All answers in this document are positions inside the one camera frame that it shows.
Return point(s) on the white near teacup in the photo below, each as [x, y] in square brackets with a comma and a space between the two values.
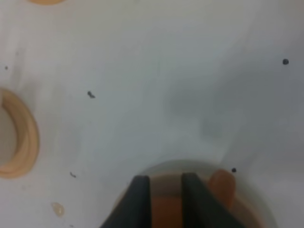
[8, 137]

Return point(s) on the orange coaster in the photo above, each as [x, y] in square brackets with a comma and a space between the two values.
[46, 2]
[26, 128]

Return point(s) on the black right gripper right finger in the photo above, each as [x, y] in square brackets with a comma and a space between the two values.
[200, 209]

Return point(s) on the orange near coaster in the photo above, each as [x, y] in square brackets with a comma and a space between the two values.
[26, 128]

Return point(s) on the brown clay teapot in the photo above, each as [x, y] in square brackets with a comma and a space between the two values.
[167, 210]

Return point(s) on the beige teapot saucer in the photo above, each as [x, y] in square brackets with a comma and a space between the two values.
[248, 207]

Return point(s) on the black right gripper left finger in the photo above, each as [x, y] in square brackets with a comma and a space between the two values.
[134, 209]

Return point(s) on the orange far coaster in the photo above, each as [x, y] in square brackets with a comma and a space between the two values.
[46, 2]

